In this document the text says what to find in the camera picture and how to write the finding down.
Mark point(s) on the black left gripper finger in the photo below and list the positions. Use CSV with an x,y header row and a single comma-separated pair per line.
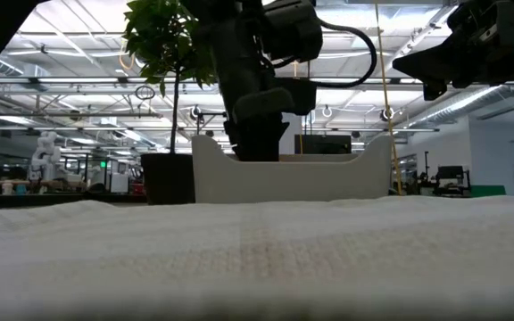
x,y
270,138
246,142

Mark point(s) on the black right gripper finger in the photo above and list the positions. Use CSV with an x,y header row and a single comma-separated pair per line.
x,y
426,69
434,91

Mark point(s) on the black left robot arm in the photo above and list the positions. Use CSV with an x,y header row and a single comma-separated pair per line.
x,y
239,44

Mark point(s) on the grey plastic tupperware container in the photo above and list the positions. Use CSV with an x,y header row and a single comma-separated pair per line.
x,y
292,178

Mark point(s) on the black background screen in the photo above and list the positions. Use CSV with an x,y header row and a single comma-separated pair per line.
x,y
324,144

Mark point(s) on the black plant pot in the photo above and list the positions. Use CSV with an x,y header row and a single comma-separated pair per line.
x,y
168,178

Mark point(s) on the black background machine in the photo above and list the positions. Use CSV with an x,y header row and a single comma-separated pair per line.
x,y
449,176

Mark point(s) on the green background box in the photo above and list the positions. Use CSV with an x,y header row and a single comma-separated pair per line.
x,y
488,191

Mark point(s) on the white checked kitchen towel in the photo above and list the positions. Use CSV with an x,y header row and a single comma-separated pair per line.
x,y
257,258

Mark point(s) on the green leafy plant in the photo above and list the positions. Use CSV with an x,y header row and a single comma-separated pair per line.
x,y
163,40

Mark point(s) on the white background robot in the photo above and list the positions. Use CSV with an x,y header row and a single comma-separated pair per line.
x,y
46,153

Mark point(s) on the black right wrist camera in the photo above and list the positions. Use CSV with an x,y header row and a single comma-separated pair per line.
x,y
466,22

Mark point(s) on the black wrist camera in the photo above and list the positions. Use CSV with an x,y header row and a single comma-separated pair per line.
x,y
466,22
292,27

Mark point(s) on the black background rig frame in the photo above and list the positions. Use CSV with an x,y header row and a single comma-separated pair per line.
x,y
208,117

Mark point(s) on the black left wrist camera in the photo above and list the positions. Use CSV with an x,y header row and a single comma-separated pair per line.
x,y
292,27

